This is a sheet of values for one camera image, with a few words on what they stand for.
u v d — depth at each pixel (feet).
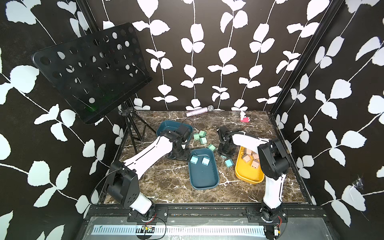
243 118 3.74
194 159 3.03
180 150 2.23
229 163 2.97
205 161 2.99
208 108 3.89
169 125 3.54
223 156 2.91
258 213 2.36
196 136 3.38
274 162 1.70
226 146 2.69
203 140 3.32
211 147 3.20
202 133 3.42
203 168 2.97
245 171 2.89
